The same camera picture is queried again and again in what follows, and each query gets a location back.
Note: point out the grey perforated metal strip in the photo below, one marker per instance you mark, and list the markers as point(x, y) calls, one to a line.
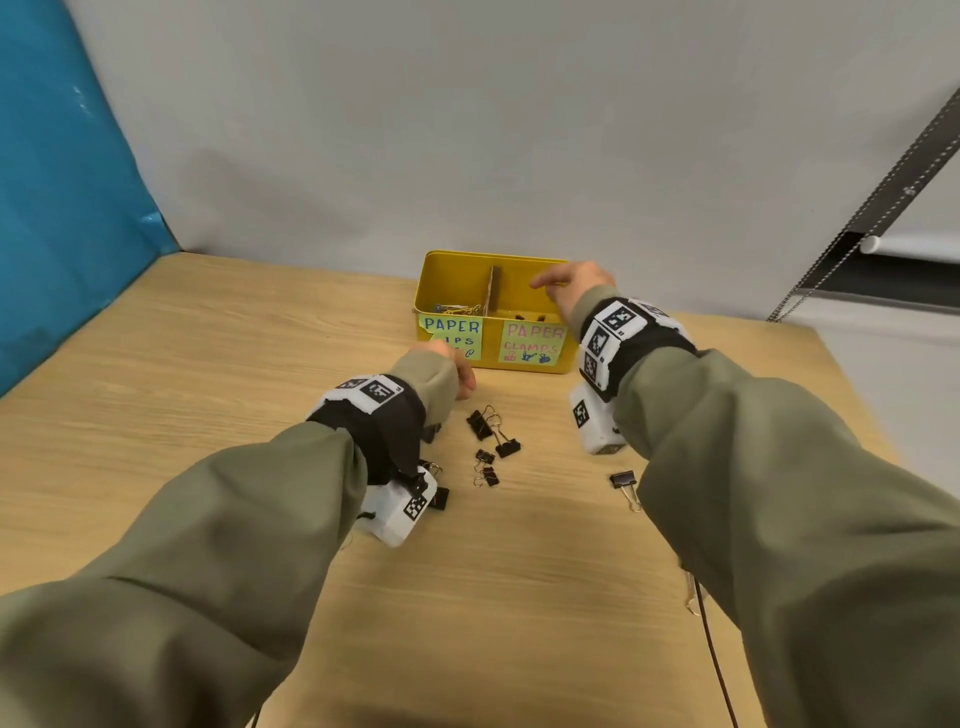
point(896, 176)

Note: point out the pink paper label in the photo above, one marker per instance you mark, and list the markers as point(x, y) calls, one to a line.
point(534, 343)

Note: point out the blue panel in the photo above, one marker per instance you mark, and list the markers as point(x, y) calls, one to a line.
point(67, 195)

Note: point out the pile of paper clips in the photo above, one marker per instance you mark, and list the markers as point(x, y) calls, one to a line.
point(457, 308)

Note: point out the person's right hand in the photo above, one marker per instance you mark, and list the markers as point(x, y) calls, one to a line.
point(585, 281)

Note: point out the person's left hand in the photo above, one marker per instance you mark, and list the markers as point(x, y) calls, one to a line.
point(463, 379)

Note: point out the yellow metal tin box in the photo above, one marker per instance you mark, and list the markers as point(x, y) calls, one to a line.
point(457, 285)

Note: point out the person's right fingers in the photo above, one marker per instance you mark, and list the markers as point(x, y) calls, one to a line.
point(553, 280)

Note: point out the person's left fingers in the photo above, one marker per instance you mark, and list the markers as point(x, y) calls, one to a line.
point(466, 381)

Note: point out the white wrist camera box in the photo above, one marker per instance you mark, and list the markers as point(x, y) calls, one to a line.
point(596, 424)
point(394, 514)

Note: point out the small black binder clip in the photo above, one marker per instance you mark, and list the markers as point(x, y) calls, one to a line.
point(490, 476)
point(484, 457)

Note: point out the brown cardboard divider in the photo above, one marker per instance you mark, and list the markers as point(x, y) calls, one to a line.
point(493, 292)

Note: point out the person's right forearm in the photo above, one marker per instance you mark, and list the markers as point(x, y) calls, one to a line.
point(787, 525)

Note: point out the green paper label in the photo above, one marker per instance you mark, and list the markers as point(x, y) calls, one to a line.
point(450, 334)

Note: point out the medium black binder clip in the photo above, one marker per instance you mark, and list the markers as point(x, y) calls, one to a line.
point(623, 480)
point(439, 498)

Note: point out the large black binder clip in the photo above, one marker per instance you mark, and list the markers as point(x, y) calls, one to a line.
point(480, 424)
point(508, 447)

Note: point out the white blind roller tube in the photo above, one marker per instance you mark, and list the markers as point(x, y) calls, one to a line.
point(911, 244)

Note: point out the person's left forearm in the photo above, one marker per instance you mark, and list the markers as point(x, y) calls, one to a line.
point(225, 540)

